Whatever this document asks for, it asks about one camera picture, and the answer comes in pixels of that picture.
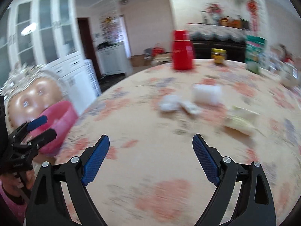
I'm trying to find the white green wrapper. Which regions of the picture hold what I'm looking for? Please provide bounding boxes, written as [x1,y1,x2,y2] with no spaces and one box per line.
[224,106,260,136]

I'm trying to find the white tissue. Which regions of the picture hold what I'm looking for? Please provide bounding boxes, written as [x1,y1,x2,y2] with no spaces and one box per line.
[159,95,181,112]

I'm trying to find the pink trash bin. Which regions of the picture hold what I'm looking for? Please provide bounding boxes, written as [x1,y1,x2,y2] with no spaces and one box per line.
[30,101,78,157]

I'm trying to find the person's left hand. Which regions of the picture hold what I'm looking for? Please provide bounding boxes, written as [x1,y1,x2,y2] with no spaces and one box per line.
[1,170,35,197]

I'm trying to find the beige leather chair left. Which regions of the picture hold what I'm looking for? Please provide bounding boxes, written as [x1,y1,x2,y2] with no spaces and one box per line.
[1,64,69,132]

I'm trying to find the white display cabinet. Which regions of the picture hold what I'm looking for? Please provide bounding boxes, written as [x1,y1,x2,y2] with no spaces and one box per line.
[1,0,101,115]

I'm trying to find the low white cabinet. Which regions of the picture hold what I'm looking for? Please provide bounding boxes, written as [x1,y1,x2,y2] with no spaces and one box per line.
[96,42,133,76]

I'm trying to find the floral tablecloth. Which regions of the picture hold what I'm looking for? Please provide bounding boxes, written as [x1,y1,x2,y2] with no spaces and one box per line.
[57,60,300,225]

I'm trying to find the yellow white small box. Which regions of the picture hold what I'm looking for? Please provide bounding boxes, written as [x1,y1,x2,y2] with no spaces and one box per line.
[180,101,202,115]

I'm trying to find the white foam block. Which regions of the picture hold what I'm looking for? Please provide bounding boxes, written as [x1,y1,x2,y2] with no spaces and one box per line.
[192,84,222,106]

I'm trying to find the red handbag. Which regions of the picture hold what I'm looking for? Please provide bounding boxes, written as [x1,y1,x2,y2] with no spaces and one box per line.
[151,43,165,57]

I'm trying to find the white porcelain teapot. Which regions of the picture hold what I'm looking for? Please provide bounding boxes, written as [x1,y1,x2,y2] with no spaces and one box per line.
[279,62,300,88]

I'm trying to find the green snack bag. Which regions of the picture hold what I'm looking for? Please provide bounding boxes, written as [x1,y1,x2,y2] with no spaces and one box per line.
[245,35,266,75]

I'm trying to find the red thermos jug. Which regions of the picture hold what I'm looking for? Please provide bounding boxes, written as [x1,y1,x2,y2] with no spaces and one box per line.
[171,30,194,71]

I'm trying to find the yellow lid jar far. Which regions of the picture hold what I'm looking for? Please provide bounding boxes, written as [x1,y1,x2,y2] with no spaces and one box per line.
[211,48,227,65]

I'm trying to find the black piano with lace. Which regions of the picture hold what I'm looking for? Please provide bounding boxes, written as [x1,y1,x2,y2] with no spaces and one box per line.
[187,24,246,62]

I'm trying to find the flower vase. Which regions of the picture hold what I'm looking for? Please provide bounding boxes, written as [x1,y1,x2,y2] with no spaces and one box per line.
[206,3,223,25]

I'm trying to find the red chinese knot ornament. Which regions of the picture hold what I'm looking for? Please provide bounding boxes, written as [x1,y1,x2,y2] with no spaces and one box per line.
[247,0,258,32]

